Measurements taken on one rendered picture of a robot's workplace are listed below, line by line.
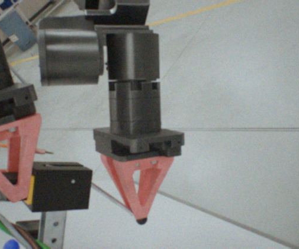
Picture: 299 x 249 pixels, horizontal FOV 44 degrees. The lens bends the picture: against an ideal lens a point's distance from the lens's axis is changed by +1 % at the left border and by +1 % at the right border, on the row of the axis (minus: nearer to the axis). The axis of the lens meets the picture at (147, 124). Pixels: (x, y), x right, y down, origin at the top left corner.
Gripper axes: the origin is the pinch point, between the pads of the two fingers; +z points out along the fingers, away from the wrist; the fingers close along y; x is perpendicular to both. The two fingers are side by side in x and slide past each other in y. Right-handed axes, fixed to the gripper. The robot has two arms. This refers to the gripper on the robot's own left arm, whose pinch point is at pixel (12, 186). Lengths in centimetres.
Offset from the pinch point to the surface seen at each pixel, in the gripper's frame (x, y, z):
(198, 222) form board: 23.0, -3.5, 17.0
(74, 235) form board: 5.4, -3.9, 9.8
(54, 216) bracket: 2.6, 1.2, 4.1
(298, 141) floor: 140, -71, 58
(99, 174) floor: 84, -186, 80
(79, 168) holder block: 6.2, 1.4, 0.3
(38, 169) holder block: 2.2, 1.9, -1.3
